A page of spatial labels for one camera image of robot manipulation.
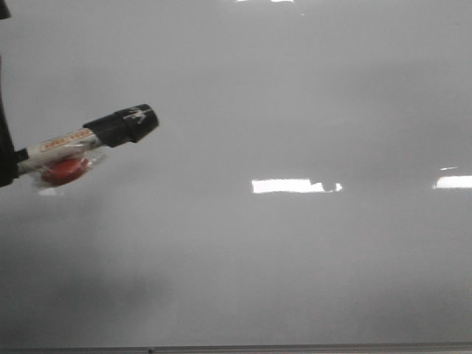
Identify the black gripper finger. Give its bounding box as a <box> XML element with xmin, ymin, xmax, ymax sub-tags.
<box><xmin>0</xmin><ymin>55</ymin><xmax>19</xmax><ymax>188</ymax></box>

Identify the black and white whiteboard marker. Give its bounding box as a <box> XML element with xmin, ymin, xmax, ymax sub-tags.
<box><xmin>17</xmin><ymin>104</ymin><xmax>159</xmax><ymax>176</ymax></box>

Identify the red magnet taped to marker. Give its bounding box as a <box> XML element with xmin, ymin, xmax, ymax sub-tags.
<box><xmin>41</xmin><ymin>158</ymin><xmax>89</xmax><ymax>186</ymax></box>

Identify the white whiteboard with metal frame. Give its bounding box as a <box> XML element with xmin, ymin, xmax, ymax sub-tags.
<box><xmin>1</xmin><ymin>1</ymin><xmax>471</xmax><ymax>347</ymax></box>

